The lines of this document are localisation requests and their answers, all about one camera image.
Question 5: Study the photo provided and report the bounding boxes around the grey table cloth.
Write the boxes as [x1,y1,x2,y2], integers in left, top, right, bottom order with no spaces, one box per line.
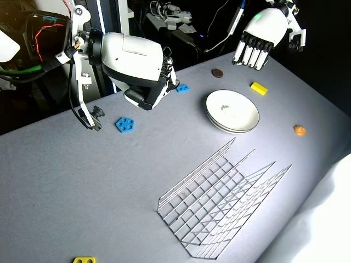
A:
[0,52,351,263]

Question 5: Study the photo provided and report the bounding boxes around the black power adapter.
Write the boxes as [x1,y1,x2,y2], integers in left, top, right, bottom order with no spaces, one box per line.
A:
[172,28,196,46]

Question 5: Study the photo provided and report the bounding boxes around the white plate with black rim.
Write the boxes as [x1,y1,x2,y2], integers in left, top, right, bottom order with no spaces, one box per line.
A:
[205,89,260,132]
[207,109,257,134]

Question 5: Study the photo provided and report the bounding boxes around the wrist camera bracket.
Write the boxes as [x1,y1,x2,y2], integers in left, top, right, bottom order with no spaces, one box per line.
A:
[71,52,105,132]
[287,28,307,53]

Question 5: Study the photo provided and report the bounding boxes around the wire dish rack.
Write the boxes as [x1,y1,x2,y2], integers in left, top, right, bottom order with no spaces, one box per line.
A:
[157,137,293,259]

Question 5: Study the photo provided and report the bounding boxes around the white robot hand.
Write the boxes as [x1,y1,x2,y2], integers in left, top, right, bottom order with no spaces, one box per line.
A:
[100,32,180,111]
[232,7,289,71]

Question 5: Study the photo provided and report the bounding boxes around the yellow rectangular block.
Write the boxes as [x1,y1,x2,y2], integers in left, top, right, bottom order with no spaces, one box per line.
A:
[250,81,268,96]

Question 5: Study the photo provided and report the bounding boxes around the white backdrop cloth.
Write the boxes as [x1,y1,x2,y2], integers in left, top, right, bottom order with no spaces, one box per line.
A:
[254,153,351,263]

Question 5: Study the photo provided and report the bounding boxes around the grey inline cable connector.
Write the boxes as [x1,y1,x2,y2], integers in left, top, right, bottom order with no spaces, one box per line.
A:
[227,0,247,36]

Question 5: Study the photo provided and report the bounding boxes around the spare white robot hand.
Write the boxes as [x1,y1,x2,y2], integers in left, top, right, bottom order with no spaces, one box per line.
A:
[146,1,197,31]

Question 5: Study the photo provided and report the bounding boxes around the blue pentagon block with holes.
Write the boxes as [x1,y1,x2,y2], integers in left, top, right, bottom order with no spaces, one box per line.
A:
[115,117,135,134]

